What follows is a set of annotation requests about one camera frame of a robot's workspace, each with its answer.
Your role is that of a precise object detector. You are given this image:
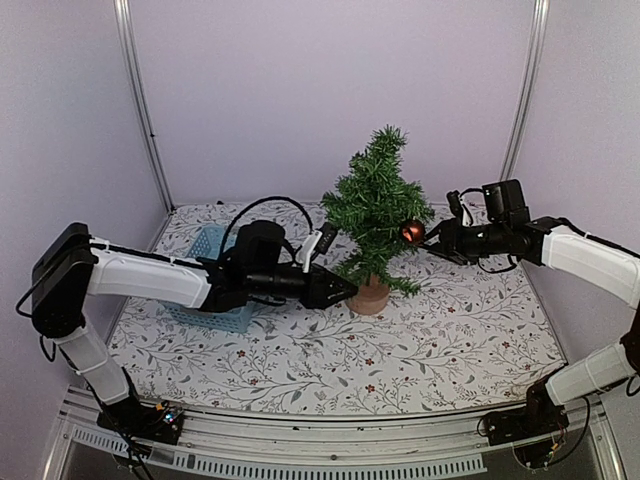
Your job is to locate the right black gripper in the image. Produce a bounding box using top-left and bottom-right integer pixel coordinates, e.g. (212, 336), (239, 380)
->
(419, 217), (510, 266)

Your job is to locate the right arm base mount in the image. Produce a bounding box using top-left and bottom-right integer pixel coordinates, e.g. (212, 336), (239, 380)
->
(476, 375), (569, 469)

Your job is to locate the aluminium frame post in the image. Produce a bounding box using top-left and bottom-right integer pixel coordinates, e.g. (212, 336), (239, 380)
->
(499, 0), (550, 180)
(113, 0), (176, 213)

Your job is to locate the wooden tree base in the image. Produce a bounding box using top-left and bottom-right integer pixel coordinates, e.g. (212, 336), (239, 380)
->
(346, 275), (391, 316)

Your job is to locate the small green christmas tree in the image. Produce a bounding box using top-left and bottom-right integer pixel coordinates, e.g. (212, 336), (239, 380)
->
(321, 125), (434, 297)

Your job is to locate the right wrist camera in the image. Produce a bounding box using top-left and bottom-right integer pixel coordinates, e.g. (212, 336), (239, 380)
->
(446, 190), (464, 219)

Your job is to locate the light blue plastic basket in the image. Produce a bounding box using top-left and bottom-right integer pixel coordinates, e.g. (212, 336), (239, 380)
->
(161, 224), (253, 333)

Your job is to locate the right aluminium frame post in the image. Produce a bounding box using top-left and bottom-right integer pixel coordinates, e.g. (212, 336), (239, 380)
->
(499, 0), (550, 180)

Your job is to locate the left aluminium frame post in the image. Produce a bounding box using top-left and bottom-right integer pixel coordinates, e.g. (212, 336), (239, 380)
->
(113, 0), (176, 213)

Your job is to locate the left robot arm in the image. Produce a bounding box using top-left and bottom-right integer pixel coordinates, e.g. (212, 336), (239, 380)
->
(16, 220), (358, 434)

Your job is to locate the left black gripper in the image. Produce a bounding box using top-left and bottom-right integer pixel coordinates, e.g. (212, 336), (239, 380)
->
(247, 264), (360, 311)

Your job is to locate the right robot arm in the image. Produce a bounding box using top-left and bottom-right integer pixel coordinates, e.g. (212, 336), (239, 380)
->
(412, 179), (639, 436)

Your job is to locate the floral table mat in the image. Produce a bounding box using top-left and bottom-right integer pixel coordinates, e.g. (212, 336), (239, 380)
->
(102, 201), (566, 417)

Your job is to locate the front aluminium rail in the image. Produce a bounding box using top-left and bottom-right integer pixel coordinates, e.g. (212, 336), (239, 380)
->
(43, 387), (630, 479)

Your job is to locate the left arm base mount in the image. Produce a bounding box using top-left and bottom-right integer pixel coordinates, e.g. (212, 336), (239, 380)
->
(92, 372), (184, 445)

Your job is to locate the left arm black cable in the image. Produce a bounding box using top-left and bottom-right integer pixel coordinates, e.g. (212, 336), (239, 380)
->
(222, 196), (316, 251)

